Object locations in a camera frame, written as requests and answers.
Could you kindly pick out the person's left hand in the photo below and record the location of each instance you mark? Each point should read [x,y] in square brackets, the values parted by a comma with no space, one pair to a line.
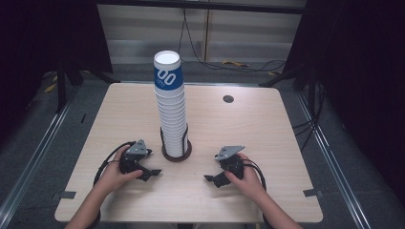
[113,178]

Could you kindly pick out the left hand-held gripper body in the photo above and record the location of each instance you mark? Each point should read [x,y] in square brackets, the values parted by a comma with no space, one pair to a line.
[135,151]

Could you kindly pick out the grey tape piece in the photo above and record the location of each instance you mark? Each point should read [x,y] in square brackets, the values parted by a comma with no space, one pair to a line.
[312,192]
[65,195]

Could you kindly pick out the person's right hand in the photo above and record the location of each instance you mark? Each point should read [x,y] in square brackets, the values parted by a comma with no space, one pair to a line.
[250,183]

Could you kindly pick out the yellow tape piece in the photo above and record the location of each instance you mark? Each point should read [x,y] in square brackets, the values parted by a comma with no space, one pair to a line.
[50,88]

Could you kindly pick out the black curtain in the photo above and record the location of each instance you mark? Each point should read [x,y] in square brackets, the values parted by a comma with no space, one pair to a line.
[38,41]
[359,63]

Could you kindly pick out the black overhead beam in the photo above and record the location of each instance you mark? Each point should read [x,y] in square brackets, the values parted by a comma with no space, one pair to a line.
[203,5]

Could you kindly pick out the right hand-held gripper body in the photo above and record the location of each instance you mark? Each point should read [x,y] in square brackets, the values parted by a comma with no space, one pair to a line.
[232,162]

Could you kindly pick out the stack of paper cups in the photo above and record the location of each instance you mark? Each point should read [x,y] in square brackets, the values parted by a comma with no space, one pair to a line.
[170,105]

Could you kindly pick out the dark round table grommet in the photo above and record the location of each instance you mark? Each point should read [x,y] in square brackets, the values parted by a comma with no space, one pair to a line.
[228,99]

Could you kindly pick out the metal floor rail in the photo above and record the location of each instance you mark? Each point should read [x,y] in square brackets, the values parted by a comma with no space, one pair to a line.
[35,149]
[331,156]

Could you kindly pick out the yellow strip on floor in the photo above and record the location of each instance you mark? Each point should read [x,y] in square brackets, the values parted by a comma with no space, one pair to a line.
[234,63]

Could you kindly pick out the black metal stand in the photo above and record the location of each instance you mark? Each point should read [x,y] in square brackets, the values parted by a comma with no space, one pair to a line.
[313,95]
[61,89]

